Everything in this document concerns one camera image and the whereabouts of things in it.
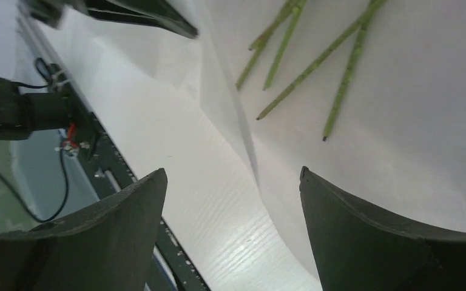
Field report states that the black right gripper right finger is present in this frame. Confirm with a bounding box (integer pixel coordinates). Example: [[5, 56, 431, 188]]
[[299, 167, 466, 290]]

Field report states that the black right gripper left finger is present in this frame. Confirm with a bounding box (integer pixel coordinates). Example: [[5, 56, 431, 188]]
[[0, 169, 167, 290]]

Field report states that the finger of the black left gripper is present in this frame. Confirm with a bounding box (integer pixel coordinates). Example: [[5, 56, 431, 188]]
[[22, 0, 198, 39]]

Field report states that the pink fake flower bouquet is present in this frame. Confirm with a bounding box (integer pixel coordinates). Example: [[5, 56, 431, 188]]
[[235, 1, 385, 138]]

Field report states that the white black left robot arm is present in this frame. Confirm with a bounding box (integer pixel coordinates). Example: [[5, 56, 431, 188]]
[[0, 1, 199, 141]]

